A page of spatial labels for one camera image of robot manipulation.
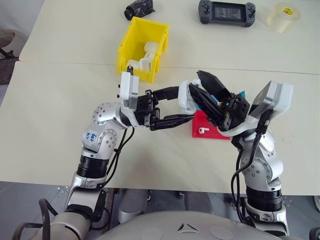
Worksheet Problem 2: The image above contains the black crumpled pouch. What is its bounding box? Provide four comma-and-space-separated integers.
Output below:
123, 0, 157, 21

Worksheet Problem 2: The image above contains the black shoulder cable loop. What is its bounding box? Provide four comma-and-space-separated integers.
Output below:
10, 198, 59, 240

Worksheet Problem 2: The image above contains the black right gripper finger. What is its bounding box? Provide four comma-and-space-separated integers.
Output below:
196, 70, 236, 102
188, 83, 228, 128

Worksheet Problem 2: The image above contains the clear tape roll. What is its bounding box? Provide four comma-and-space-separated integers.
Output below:
265, 2, 302, 34

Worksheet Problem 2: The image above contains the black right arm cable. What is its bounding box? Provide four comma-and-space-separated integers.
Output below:
230, 109, 273, 226

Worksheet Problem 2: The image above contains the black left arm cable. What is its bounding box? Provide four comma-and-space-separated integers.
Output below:
96, 125, 136, 192

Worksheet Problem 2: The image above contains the yellow plastic bin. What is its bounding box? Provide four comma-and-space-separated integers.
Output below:
115, 16, 172, 84

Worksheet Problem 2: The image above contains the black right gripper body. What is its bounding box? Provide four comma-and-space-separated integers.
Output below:
217, 92, 251, 132

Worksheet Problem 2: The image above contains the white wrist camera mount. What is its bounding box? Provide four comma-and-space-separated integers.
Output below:
249, 80, 294, 120
117, 71, 140, 111

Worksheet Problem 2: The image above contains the chair with dark frame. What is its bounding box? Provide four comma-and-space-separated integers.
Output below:
0, 28, 28, 86

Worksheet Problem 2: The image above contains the dark grey handheld game console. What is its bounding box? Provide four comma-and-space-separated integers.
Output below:
198, 0, 257, 28

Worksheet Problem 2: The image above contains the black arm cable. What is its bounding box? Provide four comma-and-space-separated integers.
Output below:
96, 125, 136, 192
230, 109, 273, 226

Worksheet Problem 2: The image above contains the teal flat tray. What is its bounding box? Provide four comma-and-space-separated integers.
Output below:
195, 90, 247, 111

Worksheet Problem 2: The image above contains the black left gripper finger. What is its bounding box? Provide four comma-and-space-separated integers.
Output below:
149, 113, 196, 132
151, 86, 181, 101

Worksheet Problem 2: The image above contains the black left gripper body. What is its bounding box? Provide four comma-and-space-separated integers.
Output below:
135, 89, 161, 128

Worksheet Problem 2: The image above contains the grey rounded robot leg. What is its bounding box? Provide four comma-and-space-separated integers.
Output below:
117, 188, 151, 225

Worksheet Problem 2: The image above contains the silver robot torso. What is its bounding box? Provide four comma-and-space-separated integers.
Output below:
96, 210, 291, 240

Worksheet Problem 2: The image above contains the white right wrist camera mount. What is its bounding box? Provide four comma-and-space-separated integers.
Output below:
249, 80, 294, 120

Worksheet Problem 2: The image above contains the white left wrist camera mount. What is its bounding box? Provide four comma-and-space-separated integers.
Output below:
117, 71, 140, 111

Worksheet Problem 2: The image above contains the red flat tray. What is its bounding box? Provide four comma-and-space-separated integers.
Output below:
191, 109, 231, 141

